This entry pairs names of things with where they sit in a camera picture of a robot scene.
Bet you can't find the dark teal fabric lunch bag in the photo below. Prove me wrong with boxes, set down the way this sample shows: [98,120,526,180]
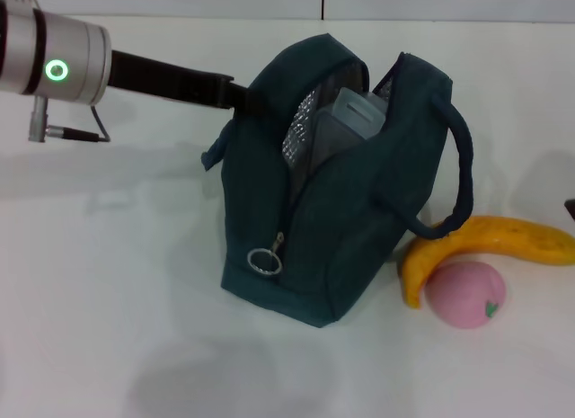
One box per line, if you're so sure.
[200,32,475,325]

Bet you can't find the clear plastic box blue lid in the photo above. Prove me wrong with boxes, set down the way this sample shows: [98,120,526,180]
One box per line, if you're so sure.
[313,86,390,168]

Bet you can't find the pink toy peach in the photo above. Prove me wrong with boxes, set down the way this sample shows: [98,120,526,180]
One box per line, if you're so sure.
[424,261,509,330]

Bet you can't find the left arm cable with plug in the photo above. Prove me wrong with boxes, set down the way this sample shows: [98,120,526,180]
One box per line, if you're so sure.
[27,96,112,145]

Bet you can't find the yellow banana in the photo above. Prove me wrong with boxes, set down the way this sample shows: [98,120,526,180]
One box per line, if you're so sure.
[401,215,575,310]

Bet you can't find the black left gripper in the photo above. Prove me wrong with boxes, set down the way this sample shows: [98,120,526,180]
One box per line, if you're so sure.
[109,49,271,119]

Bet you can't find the metal zipper pull ring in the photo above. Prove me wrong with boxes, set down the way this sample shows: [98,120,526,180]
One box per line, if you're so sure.
[246,231,287,278]

